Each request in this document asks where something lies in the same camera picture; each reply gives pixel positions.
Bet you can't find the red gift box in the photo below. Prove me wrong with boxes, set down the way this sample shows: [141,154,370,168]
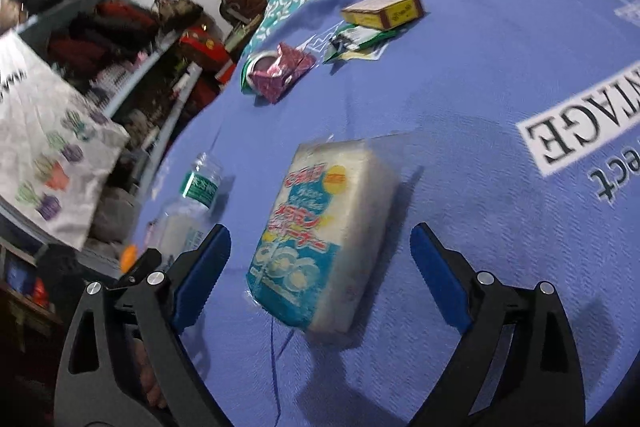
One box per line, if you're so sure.
[178,26,235,84]

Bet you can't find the white floral plastic bag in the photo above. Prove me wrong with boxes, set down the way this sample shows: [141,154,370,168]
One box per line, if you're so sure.
[1,31,129,249]

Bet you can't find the yellow small cardboard box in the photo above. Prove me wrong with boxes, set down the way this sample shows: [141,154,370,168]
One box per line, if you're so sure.
[341,0,425,30]

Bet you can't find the blue white sponge pack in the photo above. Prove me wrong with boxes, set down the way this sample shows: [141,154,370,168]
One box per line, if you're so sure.
[246,134,406,336]

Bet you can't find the pink wrapper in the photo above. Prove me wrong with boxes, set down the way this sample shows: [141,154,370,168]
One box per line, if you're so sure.
[252,42,317,104]

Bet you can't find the green silver snack wrapper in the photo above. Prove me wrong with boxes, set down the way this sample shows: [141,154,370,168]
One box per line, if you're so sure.
[323,23,400,63]

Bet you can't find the grey wall shelves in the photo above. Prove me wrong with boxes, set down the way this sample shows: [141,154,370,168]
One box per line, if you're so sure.
[15,0,201,202]

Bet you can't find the brown handbag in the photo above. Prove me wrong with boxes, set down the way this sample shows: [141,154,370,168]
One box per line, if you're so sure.
[151,0,204,32]

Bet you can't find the crushed green soda can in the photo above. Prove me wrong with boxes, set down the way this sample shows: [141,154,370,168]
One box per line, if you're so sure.
[240,51,279,94]

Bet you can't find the person's right hand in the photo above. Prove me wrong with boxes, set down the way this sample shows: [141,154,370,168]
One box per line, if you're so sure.
[134,338,167,409]

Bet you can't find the clear plastic water bottle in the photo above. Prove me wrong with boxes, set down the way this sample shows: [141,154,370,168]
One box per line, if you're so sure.
[145,153,222,270]

